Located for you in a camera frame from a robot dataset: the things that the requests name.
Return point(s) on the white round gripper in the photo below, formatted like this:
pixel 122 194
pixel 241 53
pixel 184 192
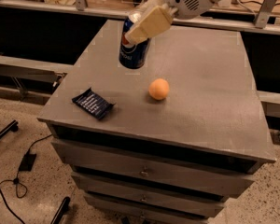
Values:
pixel 186 1

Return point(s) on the blue pepsi can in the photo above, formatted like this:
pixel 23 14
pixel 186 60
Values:
pixel 132 56

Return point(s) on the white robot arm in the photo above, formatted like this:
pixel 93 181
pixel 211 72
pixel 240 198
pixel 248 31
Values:
pixel 157 16

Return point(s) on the blue rxbar blueberry wrapper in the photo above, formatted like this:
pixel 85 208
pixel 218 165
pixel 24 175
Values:
pixel 93 104

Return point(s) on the orange fruit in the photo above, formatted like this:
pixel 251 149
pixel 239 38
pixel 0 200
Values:
pixel 159 89

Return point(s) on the grey drawer cabinet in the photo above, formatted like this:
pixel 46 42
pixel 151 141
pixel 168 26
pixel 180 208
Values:
pixel 212 115

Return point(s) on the top grey drawer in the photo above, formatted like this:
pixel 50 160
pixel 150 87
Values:
pixel 152 168

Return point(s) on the grey drawer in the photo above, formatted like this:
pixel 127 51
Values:
pixel 152 168
pixel 141 210
pixel 146 195

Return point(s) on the black stand leg upper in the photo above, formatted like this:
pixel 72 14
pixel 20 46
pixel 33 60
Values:
pixel 11 127

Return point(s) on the black stand leg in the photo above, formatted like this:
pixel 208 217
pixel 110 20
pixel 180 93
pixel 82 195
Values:
pixel 63 208
pixel 11 127

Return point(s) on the middle grey drawer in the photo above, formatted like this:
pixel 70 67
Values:
pixel 146 195

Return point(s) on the black power adapter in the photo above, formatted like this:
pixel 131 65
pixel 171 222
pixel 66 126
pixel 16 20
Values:
pixel 27 162

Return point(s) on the bottom grey drawer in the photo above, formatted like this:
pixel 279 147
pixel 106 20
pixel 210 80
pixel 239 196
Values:
pixel 141 210

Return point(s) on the black stand leg lower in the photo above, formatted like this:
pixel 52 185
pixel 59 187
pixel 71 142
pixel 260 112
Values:
pixel 63 208

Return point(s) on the grey metal rail frame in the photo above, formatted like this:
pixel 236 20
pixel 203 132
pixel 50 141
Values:
pixel 120 9

